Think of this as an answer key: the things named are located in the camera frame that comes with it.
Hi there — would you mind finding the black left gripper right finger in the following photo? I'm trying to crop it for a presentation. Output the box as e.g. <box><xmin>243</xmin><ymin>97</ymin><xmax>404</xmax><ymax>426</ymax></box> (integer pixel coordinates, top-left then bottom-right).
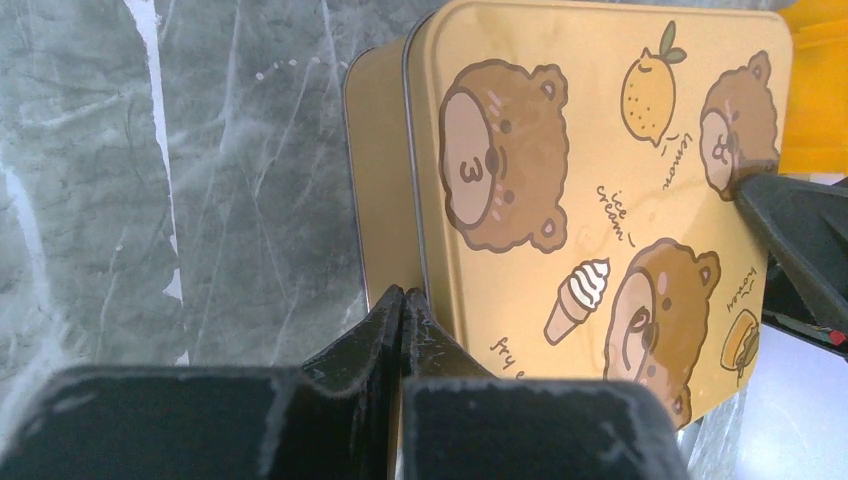
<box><xmin>401</xmin><ymin>289</ymin><xmax>688</xmax><ymax>479</ymax></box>

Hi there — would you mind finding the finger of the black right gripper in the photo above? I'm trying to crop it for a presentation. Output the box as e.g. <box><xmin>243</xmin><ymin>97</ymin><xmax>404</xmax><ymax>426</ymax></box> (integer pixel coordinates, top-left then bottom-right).
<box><xmin>735</xmin><ymin>174</ymin><xmax>847</xmax><ymax>332</ymax></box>

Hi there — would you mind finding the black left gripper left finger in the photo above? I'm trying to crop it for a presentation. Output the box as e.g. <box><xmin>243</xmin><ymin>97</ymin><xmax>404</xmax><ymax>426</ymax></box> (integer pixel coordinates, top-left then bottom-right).
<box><xmin>1</xmin><ymin>286</ymin><xmax>405</xmax><ymax>479</ymax></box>

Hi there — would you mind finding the silver tin lid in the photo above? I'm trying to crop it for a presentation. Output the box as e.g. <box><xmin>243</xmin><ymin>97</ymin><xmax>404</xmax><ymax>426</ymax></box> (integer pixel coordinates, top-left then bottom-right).
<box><xmin>403</xmin><ymin>1</ymin><xmax>792</xmax><ymax>428</ymax></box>

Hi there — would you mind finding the gold chocolate tin box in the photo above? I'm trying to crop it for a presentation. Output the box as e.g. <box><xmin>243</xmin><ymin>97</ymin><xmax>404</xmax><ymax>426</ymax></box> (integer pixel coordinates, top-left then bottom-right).
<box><xmin>343</xmin><ymin>38</ymin><xmax>423</xmax><ymax>307</ymax></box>

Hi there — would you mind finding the orange parts bin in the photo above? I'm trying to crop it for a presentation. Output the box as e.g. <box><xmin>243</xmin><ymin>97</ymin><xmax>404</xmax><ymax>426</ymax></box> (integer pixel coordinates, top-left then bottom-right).
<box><xmin>779</xmin><ymin>0</ymin><xmax>847</xmax><ymax>174</ymax></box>

